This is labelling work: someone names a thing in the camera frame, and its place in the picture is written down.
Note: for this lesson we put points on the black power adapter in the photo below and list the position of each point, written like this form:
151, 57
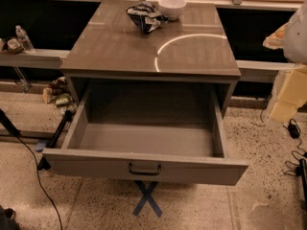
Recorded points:
294, 129

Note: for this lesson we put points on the open grey top drawer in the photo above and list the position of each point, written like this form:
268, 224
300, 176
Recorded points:
177, 125

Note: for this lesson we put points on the crumpled wrapper on shelf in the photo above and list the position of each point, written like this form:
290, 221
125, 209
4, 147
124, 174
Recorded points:
11, 45

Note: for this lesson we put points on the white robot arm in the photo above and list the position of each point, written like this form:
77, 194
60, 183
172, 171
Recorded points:
292, 39

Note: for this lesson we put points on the grey cabinet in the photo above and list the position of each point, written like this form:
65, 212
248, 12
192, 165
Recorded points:
191, 48

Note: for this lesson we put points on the white bowl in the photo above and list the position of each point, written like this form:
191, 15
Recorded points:
172, 9

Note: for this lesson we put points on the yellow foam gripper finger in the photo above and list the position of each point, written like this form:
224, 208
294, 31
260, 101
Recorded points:
292, 95

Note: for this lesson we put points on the clear plastic water bottle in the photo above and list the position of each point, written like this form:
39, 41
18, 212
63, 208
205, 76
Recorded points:
24, 39

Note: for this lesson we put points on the pile of snack bags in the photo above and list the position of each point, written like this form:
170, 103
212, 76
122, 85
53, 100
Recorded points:
58, 94

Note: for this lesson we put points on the blue tape cross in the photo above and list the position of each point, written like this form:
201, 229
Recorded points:
146, 198

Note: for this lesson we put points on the blue chip bag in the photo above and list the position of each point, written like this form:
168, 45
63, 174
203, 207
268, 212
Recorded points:
146, 17

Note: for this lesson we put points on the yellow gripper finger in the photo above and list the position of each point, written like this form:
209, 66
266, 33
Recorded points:
276, 39

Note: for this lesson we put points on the black drawer handle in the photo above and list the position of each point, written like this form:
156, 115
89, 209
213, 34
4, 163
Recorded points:
144, 171

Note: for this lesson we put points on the black tripod leg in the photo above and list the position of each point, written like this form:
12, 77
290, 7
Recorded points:
43, 163

